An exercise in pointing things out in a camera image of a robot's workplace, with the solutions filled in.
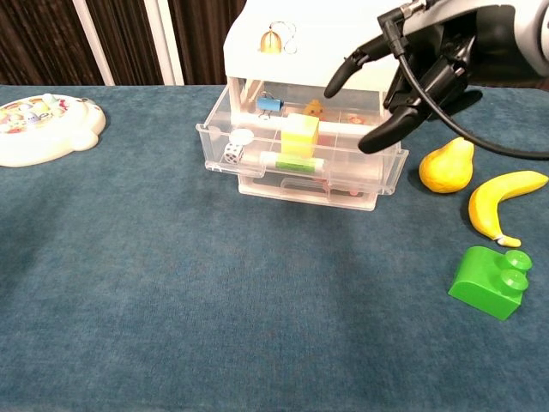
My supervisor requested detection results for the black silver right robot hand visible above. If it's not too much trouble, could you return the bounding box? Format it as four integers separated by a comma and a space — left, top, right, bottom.
323, 0, 549, 155

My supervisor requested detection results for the small yellow block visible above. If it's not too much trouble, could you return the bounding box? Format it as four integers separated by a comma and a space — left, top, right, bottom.
281, 114, 322, 158

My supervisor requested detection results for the clear plastic drawer with dividers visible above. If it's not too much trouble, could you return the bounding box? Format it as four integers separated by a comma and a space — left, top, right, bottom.
196, 100, 410, 197

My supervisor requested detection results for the white plastic drawer cabinet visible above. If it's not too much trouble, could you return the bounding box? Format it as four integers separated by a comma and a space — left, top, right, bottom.
225, 0, 402, 212

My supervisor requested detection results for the clear plastic drawer with black item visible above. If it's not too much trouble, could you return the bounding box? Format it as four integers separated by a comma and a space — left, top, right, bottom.
238, 173, 378, 211

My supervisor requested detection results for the yellow toy pear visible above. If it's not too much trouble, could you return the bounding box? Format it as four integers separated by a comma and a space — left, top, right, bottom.
419, 136, 476, 194

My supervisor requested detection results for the small yellow rubber duck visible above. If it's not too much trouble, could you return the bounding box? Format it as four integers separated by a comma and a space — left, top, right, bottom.
303, 99, 326, 119

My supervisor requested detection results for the yellow toy banana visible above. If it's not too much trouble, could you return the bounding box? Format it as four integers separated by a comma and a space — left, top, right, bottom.
468, 170, 549, 249

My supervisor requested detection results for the small brass bell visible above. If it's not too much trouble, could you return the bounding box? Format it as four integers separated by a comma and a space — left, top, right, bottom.
259, 29, 283, 55

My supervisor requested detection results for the blue binder clip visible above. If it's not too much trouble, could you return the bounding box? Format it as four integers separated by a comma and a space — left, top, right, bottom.
256, 96, 282, 121

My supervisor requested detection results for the green white glue stick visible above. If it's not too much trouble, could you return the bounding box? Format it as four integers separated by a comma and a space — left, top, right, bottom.
260, 150, 326, 173

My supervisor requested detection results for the white round disc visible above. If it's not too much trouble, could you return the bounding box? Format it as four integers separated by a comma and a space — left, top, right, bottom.
229, 128, 255, 147

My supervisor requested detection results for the green building brick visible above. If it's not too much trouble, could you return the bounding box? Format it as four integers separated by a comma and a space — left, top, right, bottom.
447, 245, 534, 322

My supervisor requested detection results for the white die with black dots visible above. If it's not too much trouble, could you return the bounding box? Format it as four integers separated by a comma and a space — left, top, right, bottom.
223, 143, 244, 165

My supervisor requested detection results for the teal velvet tablecloth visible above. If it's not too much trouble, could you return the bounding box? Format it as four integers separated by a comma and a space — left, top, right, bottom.
0, 84, 549, 412

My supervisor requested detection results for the dark brown pleated curtain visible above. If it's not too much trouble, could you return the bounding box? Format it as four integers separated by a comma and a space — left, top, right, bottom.
0, 0, 549, 92

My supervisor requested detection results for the white fishing game toy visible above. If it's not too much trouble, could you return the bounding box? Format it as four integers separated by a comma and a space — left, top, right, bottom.
0, 93, 107, 168

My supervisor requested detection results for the white metal frame post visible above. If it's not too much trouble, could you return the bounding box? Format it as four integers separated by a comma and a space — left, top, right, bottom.
71, 0, 116, 86
143, 0, 185, 86

